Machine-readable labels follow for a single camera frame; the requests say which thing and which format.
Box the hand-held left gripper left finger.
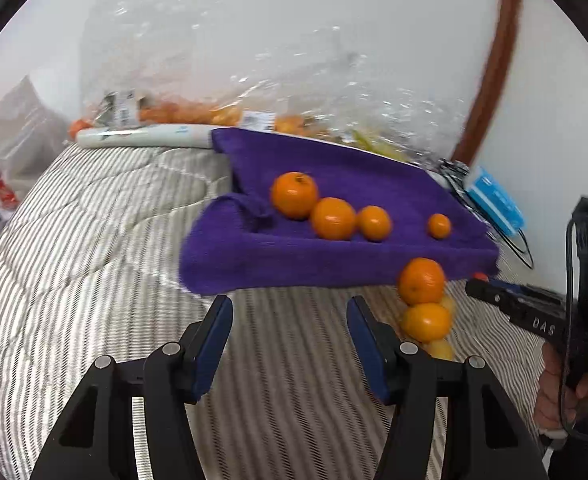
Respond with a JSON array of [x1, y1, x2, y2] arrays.
[[31, 295, 235, 480]]

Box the clear bag of yellow produce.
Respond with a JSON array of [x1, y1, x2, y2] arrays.
[[299, 25, 465, 166]]

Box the black cables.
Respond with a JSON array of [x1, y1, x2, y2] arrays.
[[441, 160, 535, 268]]

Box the oval mandarin orange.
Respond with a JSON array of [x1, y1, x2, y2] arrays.
[[356, 205, 393, 242]]

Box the person's right hand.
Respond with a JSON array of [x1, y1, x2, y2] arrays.
[[534, 342, 588, 436]]

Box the large mandarin orange with stem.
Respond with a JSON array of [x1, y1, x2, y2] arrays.
[[271, 171, 320, 220]]

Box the small mandarin orange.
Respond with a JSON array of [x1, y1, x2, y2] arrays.
[[427, 213, 452, 240]]

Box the blue tissue pack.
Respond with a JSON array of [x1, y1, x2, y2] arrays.
[[465, 166, 526, 237]]

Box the long white roll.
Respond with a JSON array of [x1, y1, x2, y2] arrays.
[[75, 124, 215, 149]]

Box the white plastic bag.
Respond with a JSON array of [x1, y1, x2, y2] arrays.
[[0, 75, 70, 211]]

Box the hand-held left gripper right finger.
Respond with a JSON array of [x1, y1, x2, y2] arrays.
[[346, 295, 550, 480]]

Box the striped quilted mattress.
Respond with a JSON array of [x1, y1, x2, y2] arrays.
[[0, 145, 550, 480]]

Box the clear bag of oranges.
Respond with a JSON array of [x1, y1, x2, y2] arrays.
[[138, 35, 325, 136]]

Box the brown wooden door frame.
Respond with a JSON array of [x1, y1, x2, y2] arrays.
[[451, 0, 524, 166]]

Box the clear bag of small mandarins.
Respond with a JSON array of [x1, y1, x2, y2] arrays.
[[81, 0, 185, 128]]

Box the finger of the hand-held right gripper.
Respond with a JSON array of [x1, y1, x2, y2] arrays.
[[491, 282, 564, 307], [465, 278, 525, 318]]

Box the purple towel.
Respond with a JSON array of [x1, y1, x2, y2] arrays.
[[179, 127, 502, 296]]

